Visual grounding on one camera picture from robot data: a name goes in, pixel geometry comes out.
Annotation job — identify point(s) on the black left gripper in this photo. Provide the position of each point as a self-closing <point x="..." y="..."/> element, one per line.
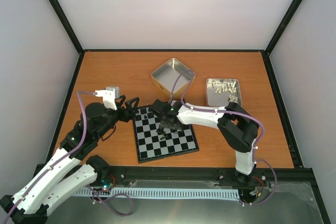
<point x="131" y="113"/>

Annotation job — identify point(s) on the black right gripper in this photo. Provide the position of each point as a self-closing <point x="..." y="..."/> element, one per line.
<point x="164" y="124"/>

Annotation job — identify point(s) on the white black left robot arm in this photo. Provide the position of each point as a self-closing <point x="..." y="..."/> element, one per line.
<point x="70" y="168"/>

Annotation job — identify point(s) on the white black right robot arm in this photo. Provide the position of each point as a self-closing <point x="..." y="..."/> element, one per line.
<point x="240" y="130"/>

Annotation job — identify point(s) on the black chess pieces pile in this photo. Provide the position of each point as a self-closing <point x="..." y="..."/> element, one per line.
<point x="161" y="133"/>

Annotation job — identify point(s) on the black white chess board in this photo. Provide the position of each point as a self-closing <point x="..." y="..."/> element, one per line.
<point x="153" y="143"/>

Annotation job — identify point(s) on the white chess pieces pile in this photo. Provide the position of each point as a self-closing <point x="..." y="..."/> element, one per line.
<point x="226" y="91"/>

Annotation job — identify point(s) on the gold square tin box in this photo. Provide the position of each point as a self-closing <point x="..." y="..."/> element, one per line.
<point x="173" y="74"/>

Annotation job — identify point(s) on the white patterned tin lid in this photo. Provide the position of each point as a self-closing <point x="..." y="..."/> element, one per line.
<point x="210" y="91"/>

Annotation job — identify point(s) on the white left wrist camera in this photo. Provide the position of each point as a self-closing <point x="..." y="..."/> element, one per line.
<point x="109" y="96"/>

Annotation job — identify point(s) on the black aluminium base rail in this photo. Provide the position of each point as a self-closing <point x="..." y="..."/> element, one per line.
<point x="227" y="177"/>

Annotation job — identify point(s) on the light blue cable duct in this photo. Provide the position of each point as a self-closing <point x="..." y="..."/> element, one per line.
<point x="172" y="193"/>

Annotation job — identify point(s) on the black front left frame post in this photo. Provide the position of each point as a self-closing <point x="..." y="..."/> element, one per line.
<point x="66" y="25"/>

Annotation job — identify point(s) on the black enclosure frame post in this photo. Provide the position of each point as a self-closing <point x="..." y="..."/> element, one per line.
<point x="293" y="7"/>

